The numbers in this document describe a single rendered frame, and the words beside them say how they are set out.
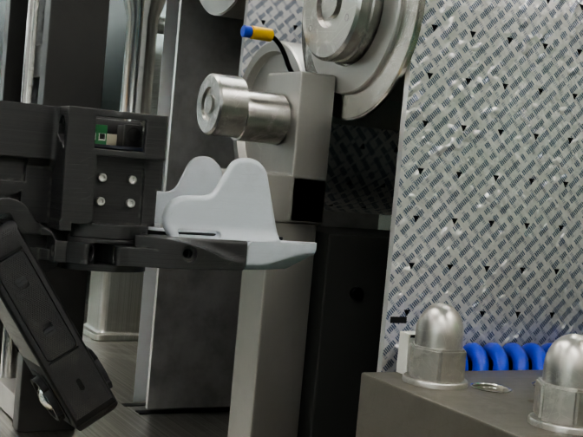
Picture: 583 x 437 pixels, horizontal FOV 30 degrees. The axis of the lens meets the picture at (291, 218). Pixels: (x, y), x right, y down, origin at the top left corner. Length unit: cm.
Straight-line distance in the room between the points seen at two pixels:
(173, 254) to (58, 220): 6
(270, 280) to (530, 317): 17
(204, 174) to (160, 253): 10
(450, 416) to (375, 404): 7
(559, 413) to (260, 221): 18
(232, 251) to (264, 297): 16
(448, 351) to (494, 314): 12
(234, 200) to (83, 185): 8
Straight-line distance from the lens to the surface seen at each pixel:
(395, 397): 60
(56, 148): 56
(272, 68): 84
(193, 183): 63
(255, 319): 73
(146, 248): 55
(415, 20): 66
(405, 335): 63
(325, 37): 71
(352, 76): 71
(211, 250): 56
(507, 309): 73
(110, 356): 130
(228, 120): 70
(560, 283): 75
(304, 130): 72
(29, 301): 55
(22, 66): 106
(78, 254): 55
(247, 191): 58
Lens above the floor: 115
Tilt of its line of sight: 3 degrees down
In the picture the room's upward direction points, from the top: 5 degrees clockwise
